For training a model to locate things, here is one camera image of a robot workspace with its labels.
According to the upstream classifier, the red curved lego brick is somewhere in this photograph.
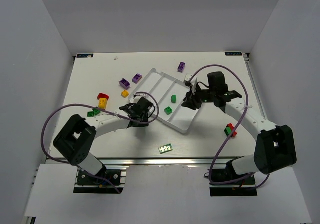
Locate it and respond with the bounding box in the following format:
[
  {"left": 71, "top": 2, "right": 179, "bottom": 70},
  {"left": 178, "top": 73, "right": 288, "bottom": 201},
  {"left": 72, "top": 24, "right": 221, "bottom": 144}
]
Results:
[{"left": 97, "top": 93, "right": 110, "bottom": 100}]

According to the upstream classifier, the green studded lego plate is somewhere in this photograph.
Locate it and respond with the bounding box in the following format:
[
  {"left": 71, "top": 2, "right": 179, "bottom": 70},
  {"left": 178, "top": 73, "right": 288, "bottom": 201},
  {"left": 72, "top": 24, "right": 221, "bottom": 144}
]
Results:
[{"left": 158, "top": 144, "right": 173, "bottom": 154}]

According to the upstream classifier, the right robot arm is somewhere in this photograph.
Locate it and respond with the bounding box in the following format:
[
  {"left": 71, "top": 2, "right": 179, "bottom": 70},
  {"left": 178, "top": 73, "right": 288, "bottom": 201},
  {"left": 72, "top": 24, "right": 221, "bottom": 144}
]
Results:
[{"left": 182, "top": 71, "right": 297, "bottom": 176}]

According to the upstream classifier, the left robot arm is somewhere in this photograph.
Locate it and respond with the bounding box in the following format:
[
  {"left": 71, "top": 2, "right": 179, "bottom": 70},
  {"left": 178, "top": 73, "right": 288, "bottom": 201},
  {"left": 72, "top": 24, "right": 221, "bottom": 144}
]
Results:
[{"left": 53, "top": 96, "right": 159, "bottom": 183}]

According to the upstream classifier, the small yellow lego brick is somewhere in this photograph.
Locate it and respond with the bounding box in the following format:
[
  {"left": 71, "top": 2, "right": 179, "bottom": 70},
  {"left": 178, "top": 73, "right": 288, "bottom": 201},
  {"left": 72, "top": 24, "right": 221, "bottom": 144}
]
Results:
[{"left": 121, "top": 90, "right": 129, "bottom": 98}]

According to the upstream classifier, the white divided sorting tray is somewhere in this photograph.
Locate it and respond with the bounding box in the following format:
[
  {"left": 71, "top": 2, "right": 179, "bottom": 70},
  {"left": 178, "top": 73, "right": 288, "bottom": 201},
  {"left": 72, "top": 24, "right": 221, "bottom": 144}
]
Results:
[{"left": 128, "top": 68, "right": 199, "bottom": 134}]

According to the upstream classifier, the purple lego brick far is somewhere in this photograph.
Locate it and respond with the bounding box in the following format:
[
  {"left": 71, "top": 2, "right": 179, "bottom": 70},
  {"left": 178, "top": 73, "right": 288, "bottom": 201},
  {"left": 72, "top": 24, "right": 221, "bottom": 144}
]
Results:
[{"left": 177, "top": 62, "right": 186, "bottom": 73}]

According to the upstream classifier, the purple round lego brick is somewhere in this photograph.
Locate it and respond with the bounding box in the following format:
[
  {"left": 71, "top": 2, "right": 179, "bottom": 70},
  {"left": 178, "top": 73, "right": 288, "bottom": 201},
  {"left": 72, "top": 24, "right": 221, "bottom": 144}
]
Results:
[{"left": 119, "top": 78, "right": 131, "bottom": 90}]

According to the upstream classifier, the small purple lego brick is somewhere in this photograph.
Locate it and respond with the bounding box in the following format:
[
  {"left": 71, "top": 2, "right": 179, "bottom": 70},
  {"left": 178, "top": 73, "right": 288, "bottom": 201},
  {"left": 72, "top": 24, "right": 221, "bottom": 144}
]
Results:
[{"left": 132, "top": 73, "right": 143, "bottom": 84}]

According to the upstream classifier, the yellow curved lego brick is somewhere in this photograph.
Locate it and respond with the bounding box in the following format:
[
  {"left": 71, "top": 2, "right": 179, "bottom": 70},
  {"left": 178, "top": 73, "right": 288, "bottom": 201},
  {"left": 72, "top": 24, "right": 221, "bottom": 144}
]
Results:
[{"left": 98, "top": 98, "right": 108, "bottom": 110}]

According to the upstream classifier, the blue table label right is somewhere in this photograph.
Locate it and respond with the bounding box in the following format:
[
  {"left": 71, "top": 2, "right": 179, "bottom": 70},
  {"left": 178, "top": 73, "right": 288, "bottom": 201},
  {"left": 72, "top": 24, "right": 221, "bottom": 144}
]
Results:
[{"left": 225, "top": 52, "right": 243, "bottom": 56}]

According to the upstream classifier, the blue table label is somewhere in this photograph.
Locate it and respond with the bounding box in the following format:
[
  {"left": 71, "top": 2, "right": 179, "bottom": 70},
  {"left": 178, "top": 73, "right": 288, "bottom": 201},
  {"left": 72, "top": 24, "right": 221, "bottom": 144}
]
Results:
[
  {"left": 76, "top": 53, "right": 94, "bottom": 58},
  {"left": 225, "top": 52, "right": 243, "bottom": 56}
]

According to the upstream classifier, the blue table label left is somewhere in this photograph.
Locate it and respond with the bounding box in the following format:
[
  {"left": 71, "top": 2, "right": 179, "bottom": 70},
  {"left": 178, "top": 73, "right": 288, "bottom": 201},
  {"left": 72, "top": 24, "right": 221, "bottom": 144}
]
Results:
[{"left": 76, "top": 53, "right": 94, "bottom": 58}]

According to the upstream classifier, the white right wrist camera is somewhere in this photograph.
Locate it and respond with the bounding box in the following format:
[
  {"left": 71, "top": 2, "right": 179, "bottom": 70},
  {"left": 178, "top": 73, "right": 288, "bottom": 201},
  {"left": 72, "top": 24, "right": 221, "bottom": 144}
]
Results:
[{"left": 183, "top": 73, "right": 198, "bottom": 94}]

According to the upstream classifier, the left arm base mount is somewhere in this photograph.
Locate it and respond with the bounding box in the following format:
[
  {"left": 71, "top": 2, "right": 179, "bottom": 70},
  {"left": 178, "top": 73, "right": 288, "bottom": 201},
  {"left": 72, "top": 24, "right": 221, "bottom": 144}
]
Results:
[{"left": 73, "top": 167, "right": 127, "bottom": 194}]

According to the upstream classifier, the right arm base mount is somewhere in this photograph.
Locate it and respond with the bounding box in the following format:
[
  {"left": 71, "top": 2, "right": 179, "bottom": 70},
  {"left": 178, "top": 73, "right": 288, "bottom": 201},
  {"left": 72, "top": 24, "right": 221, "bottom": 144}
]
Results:
[{"left": 209, "top": 169, "right": 258, "bottom": 197}]

